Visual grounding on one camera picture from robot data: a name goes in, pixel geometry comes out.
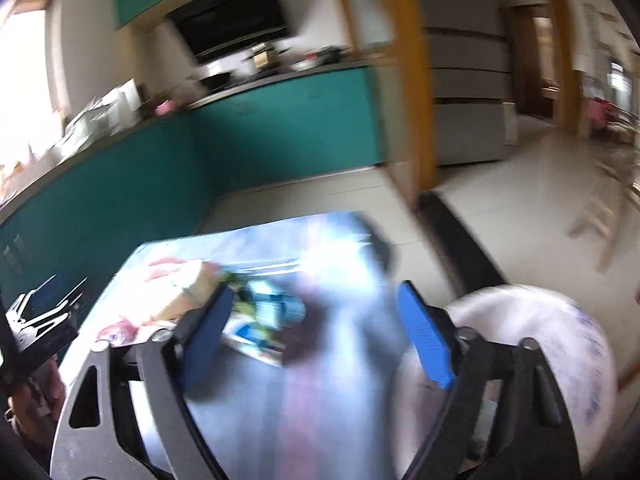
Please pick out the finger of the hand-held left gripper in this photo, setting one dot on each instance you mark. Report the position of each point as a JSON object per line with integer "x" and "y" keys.
{"x": 60, "y": 295}
{"x": 45, "y": 342}

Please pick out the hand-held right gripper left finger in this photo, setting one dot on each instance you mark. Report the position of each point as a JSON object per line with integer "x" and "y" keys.
{"x": 207, "y": 345}

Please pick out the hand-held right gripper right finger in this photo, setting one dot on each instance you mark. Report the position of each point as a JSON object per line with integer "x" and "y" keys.
{"x": 425, "y": 335}

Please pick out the blue white wrapper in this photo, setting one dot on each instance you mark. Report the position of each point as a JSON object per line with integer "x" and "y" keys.
{"x": 250, "y": 340}

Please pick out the pink plastic packet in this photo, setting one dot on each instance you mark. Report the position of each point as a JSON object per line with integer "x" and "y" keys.
{"x": 175, "y": 285}

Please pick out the green blue wrapper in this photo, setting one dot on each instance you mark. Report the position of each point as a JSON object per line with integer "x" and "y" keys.
{"x": 267, "y": 305}

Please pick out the white plastic bag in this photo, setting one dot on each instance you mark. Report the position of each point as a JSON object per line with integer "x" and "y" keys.
{"x": 550, "y": 340}

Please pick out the person's left hand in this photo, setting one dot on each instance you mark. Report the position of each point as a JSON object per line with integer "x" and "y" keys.
{"x": 35, "y": 400}

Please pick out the blue striped table cloth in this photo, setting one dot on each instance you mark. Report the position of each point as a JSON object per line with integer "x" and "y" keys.
{"x": 330, "y": 410}

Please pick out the white dish rack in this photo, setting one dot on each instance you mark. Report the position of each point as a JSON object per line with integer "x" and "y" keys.
{"x": 87, "y": 127}

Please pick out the white container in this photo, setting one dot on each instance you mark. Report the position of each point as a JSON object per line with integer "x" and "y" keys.
{"x": 125, "y": 100}

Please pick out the bright window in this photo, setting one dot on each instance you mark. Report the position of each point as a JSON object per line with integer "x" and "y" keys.
{"x": 25, "y": 85}

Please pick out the pink container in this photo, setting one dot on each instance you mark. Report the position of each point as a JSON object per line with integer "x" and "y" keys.
{"x": 165, "y": 107}

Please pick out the wooden stool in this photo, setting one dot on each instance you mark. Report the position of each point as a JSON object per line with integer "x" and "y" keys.
{"x": 600, "y": 210}

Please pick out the teal base cabinets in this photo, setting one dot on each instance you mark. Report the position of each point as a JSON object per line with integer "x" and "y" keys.
{"x": 275, "y": 125}

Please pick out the grey refrigerator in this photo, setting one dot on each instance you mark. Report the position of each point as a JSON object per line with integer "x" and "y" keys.
{"x": 465, "y": 85}

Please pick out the dark kitchen countertop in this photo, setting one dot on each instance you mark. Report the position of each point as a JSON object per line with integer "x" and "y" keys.
{"x": 235, "y": 87}

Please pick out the black wok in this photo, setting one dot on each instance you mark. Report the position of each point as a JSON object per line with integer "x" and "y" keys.
{"x": 217, "y": 81}

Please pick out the pink cloth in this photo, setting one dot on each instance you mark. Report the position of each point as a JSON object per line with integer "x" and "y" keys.
{"x": 600, "y": 110}

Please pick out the steel cooking pot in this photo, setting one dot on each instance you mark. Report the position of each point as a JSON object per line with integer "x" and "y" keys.
{"x": 262, "y": 57}

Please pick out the white bowl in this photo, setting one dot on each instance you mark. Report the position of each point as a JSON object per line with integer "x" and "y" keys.
{"x": 302, "y": 65}

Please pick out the black range hood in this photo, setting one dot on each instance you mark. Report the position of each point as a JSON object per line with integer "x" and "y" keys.
{"x": 230, "y": 15}

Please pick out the wooden sliding door frame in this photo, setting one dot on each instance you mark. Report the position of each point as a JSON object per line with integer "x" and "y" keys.
{"x": 415, "y": 110}

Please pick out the wooden doorway frame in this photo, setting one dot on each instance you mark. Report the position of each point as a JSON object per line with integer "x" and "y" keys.
{"x": 565, "y": 60}

